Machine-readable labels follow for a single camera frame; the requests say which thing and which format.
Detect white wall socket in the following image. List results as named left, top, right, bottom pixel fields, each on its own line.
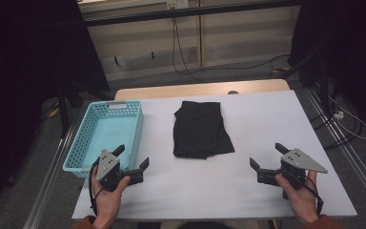
left=166, top=0, right=190, bottom=10

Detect white table mat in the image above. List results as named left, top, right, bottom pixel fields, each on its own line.
left=71, top=90, right=358, bottom=221

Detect person's right hand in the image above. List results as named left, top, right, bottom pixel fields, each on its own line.
left=274, top=170, right=322, bottom=224

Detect right hand-held gripper black cable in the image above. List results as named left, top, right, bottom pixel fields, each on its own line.
left=294, top=176, right=325, bottom=217

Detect long black wall cable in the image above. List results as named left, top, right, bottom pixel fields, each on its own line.
left=171, top=8, right=292, bottom=84

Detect black cloth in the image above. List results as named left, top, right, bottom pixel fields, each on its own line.
left=173, top=100, right=235, bottom=160

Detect black tripod stand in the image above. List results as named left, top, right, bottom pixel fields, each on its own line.
left=56, top=81, right=115, bottom=138

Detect beige wooden cabinet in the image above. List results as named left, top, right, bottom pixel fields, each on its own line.
left=76, top=0, right=301, bottom=82

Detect person's left hand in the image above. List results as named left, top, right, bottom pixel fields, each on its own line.
left=91, top=165, right=132, bottom=224

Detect hand-held gripper black cable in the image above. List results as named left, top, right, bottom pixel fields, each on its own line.
left=294, top=176, right=325, bottom=217
left=89, top=157, right=105, bottom=217

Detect black floor cables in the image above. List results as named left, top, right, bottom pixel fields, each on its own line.
left=309, top=109, right=365, bottom=151

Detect left hand-held gripper black cable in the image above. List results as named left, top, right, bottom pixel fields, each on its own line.
left=89, top=157, right=105, bottom=217

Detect black metal stand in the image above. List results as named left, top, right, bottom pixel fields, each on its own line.
left=275, top=50, right=336, bottom=119

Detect black horizontal bar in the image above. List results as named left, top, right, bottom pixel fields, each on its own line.
left=83, top=0, right=303, bottom=28

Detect aluminium floor rail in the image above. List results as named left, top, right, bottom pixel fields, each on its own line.
left=22, top=125, right=79, bottom=229
left=304, top=83, right=366, bottom=209

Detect white cable with plug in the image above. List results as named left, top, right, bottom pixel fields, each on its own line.
left=326, top=94, right=366, bottom=141

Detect teal plastic basket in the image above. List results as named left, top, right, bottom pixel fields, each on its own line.
left=62, top=100, right=145, bottom=178

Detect black curtain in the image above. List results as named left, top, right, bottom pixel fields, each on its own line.
left=288, top=0, right=366, bottom=136
left=0, top=0, right=112, bottom=223

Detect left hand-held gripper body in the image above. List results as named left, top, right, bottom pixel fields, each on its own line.
left=95, top=149, right=145, bottom=193

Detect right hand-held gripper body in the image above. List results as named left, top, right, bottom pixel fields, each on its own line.
left=255, top=148, right=329, bottom=200

